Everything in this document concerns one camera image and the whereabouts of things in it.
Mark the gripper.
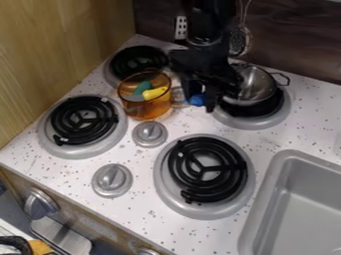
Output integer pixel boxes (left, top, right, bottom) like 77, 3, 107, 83
169, 42, 245, 115

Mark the toy stove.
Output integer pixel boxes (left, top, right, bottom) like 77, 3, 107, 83
36, 44, 293, 221

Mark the yellow toy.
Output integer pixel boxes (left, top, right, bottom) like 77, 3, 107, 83
141, 86, 172, 103

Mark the orange clear cup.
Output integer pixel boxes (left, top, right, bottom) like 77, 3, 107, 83
116, 68, 189, 122

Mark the green toy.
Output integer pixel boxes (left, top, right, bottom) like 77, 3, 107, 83
129, 81, 155, 103

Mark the silver pot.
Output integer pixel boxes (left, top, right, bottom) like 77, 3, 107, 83
219, 63, 292, 108

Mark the silver strainer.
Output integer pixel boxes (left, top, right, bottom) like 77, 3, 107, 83
227, 0, 253, 58

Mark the white slotted spatula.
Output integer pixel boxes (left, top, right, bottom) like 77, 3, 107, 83
172, 14, 189, 41

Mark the toy sink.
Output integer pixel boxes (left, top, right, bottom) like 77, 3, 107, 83
236, 148, 341, 255

